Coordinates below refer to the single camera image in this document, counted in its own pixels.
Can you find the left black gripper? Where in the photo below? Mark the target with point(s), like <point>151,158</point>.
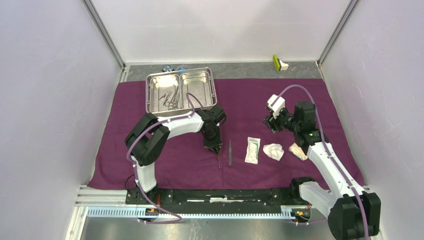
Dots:
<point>215,142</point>

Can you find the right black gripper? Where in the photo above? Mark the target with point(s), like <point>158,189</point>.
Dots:
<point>275,121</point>

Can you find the white sterile packet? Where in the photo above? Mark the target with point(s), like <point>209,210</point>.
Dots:
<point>252,151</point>

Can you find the white gauze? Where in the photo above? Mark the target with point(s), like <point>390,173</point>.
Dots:
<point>274,151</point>

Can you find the purple cloth wrap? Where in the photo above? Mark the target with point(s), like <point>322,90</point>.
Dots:
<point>186,164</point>

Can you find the beige gauze roll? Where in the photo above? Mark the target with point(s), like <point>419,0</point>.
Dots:
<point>298,152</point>

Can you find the metal instrument tray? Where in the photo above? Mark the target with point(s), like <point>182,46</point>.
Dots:
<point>198,82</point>

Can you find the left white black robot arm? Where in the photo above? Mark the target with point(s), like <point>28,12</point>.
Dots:
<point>147,139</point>

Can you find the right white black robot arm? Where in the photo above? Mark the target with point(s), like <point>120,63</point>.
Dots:
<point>351,211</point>

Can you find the steel surgical scissors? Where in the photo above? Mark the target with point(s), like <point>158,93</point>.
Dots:
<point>173,103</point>

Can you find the yellow green white object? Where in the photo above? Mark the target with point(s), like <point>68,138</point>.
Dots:
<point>279,64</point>

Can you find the steel forceps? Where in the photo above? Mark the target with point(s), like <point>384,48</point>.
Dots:
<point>167,99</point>

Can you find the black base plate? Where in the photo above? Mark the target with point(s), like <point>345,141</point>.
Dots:
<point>226,201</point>

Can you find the aluminium frame rail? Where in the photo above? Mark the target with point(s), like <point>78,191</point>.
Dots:
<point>125,215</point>

